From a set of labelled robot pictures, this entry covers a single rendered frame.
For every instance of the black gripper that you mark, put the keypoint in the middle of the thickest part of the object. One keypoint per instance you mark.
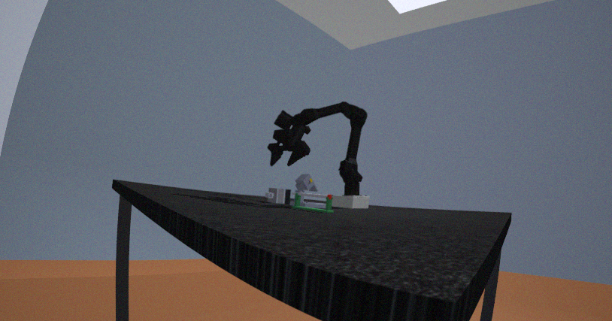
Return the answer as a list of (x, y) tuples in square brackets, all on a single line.
[(298, 147)]

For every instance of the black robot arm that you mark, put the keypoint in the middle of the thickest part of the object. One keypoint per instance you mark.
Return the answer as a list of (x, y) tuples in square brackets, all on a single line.
[(357, 116)]

